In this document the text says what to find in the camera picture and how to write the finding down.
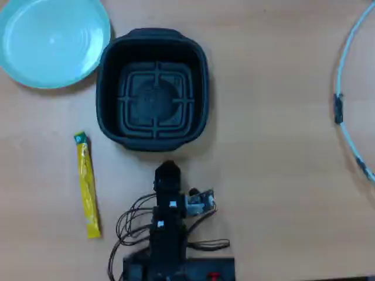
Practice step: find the yellow instant coffee stick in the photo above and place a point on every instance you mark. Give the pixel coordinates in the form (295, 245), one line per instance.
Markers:
(88, 187)

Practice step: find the teal round plate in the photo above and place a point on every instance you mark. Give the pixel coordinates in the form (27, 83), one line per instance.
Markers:
(52, 44)

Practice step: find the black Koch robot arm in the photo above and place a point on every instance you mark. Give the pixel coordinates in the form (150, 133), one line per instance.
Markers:
(167, 243)

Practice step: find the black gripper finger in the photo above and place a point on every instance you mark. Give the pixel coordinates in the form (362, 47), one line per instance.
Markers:
(159, 178)
(175, 178)

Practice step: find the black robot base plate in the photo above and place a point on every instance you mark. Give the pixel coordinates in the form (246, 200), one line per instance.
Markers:
(202, 267)

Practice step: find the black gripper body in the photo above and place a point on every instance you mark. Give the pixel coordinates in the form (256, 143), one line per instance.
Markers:
(168, 205)

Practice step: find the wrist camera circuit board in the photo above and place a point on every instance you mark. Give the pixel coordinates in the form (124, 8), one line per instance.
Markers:
(200, 203)

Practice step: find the black square plastic bowl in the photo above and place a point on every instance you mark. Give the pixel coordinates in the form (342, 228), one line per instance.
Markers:
(152, 93)

